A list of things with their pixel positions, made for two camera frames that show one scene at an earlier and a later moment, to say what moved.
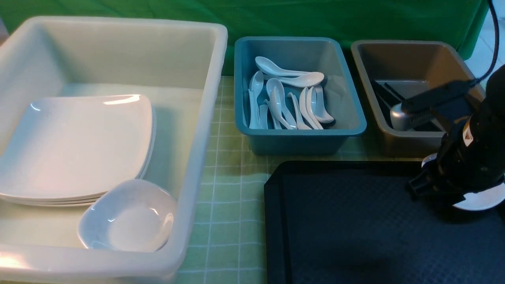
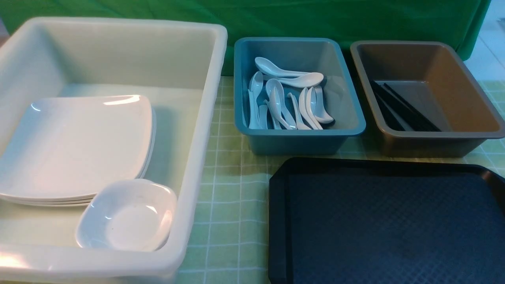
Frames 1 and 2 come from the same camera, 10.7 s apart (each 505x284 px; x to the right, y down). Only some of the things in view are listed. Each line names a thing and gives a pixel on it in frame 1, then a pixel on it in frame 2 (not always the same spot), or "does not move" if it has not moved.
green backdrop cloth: [459, 22] does not move
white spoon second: [307, 79] does not move
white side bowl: [483, 199] → [136, 215]
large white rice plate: [77, 146] does not move
